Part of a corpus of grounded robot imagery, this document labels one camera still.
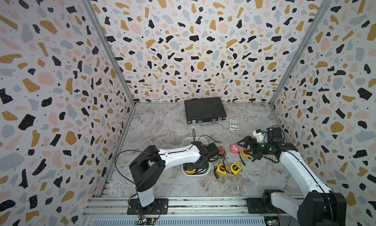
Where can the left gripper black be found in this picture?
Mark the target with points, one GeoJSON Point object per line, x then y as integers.
{"type": "Point", "coordinates": [191, 168]}

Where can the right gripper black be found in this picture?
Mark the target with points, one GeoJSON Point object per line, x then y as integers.
{"type": "Point", "coordinates": [248, 139]}

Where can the orange black tape measure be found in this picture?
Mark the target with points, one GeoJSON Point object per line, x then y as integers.
{"type": "Point", "coordinates": [221, 151]}

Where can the yellow tape measure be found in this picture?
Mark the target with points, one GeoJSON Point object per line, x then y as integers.
{"type": "Point", "coordinates": [220, 169]}
{"type": "Point", "coordinates": [191, 171]}
{"type": "Point", "coordinates": [244, 154]}
{"type": "Point", "coordinates": [235, 168]}

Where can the pink tape measure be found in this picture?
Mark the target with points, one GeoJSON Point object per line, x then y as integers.
{"type": "Point", "coordinates": [234, 148]}

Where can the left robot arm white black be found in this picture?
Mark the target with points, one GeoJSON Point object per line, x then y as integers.
{"type": "Point", "coordinates": [147, 168]}

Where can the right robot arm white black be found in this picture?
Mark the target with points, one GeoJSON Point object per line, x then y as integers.
{"type": "Point", "coordinates": [319, 206]}

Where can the white plastic storage box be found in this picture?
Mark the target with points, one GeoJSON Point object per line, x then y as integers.
{"type": "Point", "coordinates": [186, 142]}

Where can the playing card deck box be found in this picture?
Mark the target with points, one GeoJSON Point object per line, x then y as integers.
{"type": "Point", "coordinates": [234, 125]}

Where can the black metal-trimmed carrying case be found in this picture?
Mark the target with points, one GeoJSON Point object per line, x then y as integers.
{"type": "Point", "coordinates": [204, 110]}

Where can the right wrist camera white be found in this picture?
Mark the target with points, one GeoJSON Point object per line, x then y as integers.
{"type": "Point", "coordinates": [259, 135]}

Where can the aluminium front rail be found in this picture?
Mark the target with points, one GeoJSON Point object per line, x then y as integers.
{"type": "Point", "coordinates": [182, 206]}

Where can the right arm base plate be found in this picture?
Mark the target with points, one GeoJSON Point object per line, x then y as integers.
{"type": "Point", "coordinates": [257, 206]}

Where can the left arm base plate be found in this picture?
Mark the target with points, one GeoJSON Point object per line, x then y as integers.
{"type": "Point", "coordinates": [158, 207]}

